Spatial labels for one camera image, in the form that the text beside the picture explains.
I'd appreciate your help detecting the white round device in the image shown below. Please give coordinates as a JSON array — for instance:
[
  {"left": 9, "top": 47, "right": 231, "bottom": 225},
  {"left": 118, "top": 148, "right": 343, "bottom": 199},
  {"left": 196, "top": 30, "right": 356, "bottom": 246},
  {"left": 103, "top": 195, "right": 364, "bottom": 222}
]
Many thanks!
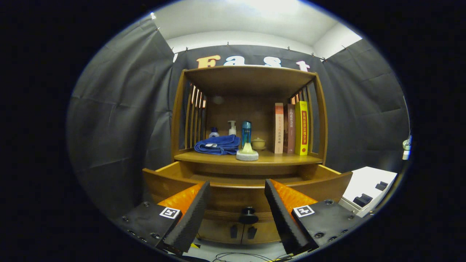
[{"left": 402, "top": 135, "right": 413, "bottom": 160}]

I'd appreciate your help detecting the thin cable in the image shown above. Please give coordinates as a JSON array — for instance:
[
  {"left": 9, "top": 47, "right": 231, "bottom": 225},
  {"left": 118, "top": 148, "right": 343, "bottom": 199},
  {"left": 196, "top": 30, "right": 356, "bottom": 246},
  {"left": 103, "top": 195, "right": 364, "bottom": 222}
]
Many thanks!
[{"left": 213, "top": 252, "right": 293, "bottom": 262}]

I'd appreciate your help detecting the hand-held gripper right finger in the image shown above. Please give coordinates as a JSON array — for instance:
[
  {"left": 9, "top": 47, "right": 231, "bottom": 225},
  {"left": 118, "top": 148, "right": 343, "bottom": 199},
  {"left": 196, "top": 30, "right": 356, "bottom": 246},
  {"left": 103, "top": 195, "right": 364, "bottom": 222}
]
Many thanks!
[{"left": 264, "top": 178, "right": 366, "bottom": 255}]

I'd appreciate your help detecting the wooden countertop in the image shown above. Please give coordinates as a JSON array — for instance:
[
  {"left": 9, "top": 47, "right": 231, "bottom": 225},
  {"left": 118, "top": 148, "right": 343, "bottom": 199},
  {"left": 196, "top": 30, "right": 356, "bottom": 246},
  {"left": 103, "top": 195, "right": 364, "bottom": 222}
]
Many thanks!
[{"left": 174, "top": 149, "right": 324, "bottom": 166}]

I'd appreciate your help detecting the pale green ornament white base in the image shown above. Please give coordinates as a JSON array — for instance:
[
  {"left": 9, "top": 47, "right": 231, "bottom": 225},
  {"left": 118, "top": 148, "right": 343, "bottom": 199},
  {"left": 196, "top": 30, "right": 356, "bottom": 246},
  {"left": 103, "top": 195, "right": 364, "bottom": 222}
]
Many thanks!
[{"left": 236, "top": 143, "right": 259, "bottom": 162}]

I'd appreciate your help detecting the blue glass bottle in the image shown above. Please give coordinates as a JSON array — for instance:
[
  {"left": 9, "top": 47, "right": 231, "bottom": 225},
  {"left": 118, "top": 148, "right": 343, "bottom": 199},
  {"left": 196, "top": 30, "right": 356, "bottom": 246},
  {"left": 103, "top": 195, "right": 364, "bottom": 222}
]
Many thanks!
[{"left": 241, "top": 121, "right": 252, "bottom": 149}]

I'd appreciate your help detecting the pale pink book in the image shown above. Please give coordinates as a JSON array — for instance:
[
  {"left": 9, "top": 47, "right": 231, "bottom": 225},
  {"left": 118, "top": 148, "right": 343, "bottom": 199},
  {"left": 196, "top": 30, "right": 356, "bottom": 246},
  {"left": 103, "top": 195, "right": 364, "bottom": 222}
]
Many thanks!
[{"left": 274, "top": 103, "right": 285, "bottom": 154}]

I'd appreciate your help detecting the yellow book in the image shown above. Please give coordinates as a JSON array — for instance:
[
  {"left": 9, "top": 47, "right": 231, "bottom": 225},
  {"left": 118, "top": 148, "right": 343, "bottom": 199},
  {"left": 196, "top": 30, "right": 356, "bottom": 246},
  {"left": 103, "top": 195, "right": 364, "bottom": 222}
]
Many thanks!
[{"left": 295, "top": 101, "right": 309, "bottom": 156}]

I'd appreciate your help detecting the brown book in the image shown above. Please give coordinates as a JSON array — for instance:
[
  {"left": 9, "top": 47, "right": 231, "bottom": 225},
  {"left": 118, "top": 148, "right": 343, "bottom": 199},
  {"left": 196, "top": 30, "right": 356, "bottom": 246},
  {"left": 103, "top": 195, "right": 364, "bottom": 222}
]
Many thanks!
[{"left": 283, "top": 104, "right": 296, "bottom": 154}]

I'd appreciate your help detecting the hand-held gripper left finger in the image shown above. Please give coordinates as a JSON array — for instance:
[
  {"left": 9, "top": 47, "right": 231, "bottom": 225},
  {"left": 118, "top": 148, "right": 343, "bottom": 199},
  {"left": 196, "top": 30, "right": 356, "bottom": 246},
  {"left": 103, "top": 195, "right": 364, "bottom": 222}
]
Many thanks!
[{"left": 110, "top": 180, "right": 212, "bottom": 256}]

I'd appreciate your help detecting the wooden cabinet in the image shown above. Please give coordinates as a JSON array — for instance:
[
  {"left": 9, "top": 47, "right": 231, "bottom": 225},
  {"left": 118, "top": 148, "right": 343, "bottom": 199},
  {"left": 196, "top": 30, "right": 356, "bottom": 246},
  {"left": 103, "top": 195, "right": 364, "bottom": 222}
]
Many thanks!
[{"left": 142, "top": 65, "right": 353, "bottom": 245}]

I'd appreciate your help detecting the blue folded towel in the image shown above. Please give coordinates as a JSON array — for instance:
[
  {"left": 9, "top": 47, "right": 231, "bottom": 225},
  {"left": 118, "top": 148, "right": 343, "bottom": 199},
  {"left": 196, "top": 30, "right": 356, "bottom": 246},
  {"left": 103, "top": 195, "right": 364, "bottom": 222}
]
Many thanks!
[{"left": 194, "top": 134, "right": 241, "bottom": 156}]

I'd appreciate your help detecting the wooden cabinet door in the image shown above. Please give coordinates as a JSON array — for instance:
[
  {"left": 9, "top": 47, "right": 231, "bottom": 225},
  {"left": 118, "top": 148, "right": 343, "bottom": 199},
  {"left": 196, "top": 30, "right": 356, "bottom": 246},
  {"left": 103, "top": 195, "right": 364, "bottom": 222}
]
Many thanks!
[
  {"left": 241, "top": 220, "right": 283, "bottom": 243},
  {"left": 197, "top": 218, "right": 242, "bottom": 244}
]

